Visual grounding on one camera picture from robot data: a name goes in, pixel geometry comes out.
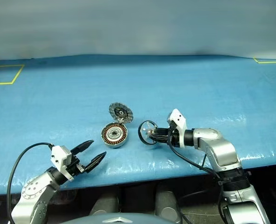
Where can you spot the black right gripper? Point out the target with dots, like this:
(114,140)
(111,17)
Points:
(173,138)

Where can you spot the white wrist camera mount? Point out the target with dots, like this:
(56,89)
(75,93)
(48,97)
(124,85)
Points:
(59,155)
(179,121)

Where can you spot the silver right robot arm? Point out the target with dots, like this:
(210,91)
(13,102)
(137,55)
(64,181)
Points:
(224,149)

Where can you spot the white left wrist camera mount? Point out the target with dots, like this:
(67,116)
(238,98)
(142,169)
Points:
(59,155)

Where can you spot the silver motor stator copper windings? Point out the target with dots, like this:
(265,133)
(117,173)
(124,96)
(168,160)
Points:
(114,135)

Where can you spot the round silver motor end cover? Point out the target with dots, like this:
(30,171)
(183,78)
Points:
(120,112)

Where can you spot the large yellow tape square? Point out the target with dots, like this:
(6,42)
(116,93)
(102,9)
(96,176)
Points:
(16,75)

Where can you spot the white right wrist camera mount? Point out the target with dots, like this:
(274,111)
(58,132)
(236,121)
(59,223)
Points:
(179,121)

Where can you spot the grey robot torso with emblem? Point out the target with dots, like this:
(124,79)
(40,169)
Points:
(114,219)

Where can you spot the small yellow tape outline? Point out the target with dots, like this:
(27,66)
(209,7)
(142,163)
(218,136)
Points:
(267,61)

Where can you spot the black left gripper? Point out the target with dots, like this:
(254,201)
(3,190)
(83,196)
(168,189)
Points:
(75,168)

